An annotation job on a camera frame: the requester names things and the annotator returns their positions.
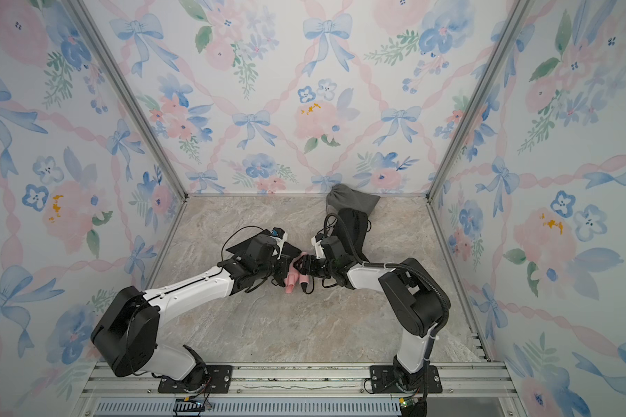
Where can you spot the black pouch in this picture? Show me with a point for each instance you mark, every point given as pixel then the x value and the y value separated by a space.
pixel 350 227
pixel 263 242

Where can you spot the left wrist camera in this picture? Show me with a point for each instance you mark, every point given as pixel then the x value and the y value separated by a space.
pixel 280 236

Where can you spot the grey drawstring pouch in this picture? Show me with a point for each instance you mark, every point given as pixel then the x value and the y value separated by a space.
pixel 342 197

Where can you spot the pink hair dryer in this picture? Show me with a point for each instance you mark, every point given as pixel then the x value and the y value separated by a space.
pixel 294 278

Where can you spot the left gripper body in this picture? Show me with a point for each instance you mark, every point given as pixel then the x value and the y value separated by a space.
pixel 278 268

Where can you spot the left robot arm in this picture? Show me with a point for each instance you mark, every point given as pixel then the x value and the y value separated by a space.
pixel 128 334

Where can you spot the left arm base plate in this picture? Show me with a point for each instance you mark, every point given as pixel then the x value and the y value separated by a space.
pixel 214 379

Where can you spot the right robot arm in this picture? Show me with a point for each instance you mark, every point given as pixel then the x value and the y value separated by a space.
pixel 420 305

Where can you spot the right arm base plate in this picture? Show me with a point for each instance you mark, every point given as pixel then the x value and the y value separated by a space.
pixel 393 379

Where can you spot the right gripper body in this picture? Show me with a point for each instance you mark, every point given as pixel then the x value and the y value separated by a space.
pixel 313 262

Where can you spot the aluminium front rail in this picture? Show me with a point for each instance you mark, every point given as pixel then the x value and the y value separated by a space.
pixel 306 389

